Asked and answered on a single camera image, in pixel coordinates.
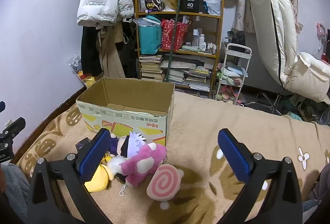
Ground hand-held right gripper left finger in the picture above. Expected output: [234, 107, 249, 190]
[27, 128, 114, 224]

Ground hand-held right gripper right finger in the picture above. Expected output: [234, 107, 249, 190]
[217, 128, 303, 224]

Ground white fluffy plush keychain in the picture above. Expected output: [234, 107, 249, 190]
[107, 155, 129, 197]

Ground yellow plush toy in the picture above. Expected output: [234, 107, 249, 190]
[84, 153, 114, 193]

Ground purple white-haired plush doll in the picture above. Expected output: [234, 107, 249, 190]
[110, 131, 149, 157]

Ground printed cardboard box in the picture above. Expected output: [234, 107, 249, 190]
[76, 78, 176, 148]

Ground pink plush toy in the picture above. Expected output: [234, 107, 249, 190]
[121, 143, 167, 186]

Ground pink swirl plush cushion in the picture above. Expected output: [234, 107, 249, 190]
[146, 164, 185, 201]

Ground person's left forearm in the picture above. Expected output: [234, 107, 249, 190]
[0, 162, 31, 224]

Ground small black box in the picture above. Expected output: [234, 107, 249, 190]
[75, 137, 96, 153]

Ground beige patterned carpet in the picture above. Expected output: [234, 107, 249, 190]
[12, 90, 330, 224]

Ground plastic bag of toys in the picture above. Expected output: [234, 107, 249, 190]
[67, 54, 104, 88]

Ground white trolley cart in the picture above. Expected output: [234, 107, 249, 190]
[214, 43, 252, 105]

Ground pile of magazines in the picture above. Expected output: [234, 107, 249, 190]
[160, 55, 214, 91]

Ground person's grey fleece clothing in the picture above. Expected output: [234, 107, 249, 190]
[302, 162, 330, 224]

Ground black hanging coat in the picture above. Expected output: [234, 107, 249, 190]
[81, 21, 104, 77]

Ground beige hanging trousers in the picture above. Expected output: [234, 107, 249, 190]
[99, 24, 127, 78]

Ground stack of books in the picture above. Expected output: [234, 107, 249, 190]
[139, 55, 165, 81]

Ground dark hanging clothing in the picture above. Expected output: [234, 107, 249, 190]
[121, 20, 140, 78]

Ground wooden shelf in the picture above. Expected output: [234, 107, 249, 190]
[134, 0, 225, 93]

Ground black bag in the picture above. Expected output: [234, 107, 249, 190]
[227, 30, 245, 45]

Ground group of white cosmetic bottles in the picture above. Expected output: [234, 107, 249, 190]
[192, 28, 218, 54]

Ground teal bag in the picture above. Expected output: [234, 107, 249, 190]
[138, 18, 163, 55]

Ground red patterned bag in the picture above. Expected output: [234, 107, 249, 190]
[161, 19, 190, 51]

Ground green pole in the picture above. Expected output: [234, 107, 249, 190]
[165, 0, 186, 82]

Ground crumpled clear plastic bag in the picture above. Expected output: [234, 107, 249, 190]
[134, 15, 161, 28]

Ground pink fan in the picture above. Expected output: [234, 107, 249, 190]
[316, 23, 329, 54]

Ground black carton with white print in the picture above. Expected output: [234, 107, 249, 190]
[180, 0, 200, 13]

